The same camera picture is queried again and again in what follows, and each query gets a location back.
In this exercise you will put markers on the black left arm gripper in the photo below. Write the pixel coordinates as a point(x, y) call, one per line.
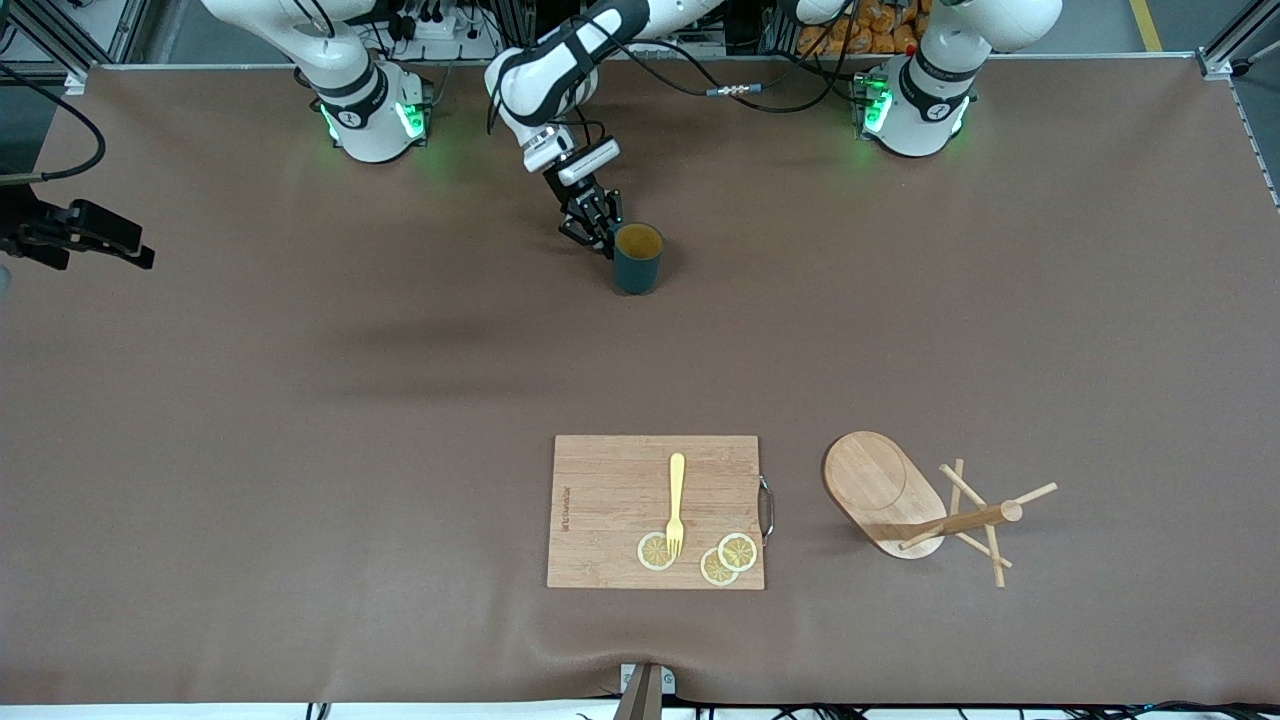
point(578, 198)

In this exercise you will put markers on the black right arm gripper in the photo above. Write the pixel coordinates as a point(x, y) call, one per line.
point(38, 232)

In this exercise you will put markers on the dark teal cup yellow inside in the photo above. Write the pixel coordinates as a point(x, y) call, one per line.
point(637, 275)

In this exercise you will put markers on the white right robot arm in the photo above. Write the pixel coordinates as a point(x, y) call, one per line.
point(370, 120)

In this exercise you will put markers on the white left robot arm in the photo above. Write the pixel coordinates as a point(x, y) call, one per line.
point(915, 110)

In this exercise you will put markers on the wooden mug tree rack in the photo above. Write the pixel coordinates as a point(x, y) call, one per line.
point(880, 480)

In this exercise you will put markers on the brown table mat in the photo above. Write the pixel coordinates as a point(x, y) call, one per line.
point(300, 300)

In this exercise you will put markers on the white power strip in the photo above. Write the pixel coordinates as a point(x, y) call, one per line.
point(430, 25)

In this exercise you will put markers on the yellow plastic fork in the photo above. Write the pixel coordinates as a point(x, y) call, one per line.
point(677, 480)

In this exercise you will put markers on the orange packaged snacks heap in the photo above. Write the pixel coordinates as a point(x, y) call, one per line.
point(870, 35)

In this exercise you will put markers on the lemon slice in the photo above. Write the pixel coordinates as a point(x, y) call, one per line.
point(740, 552)
point(712, 572)
point(650, 552)

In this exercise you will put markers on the aluminium frame post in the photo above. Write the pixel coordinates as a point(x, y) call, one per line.
point(78, 75)
point(1215, 62)

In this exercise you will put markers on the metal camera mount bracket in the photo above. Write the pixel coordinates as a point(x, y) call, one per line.
point(645, 700)

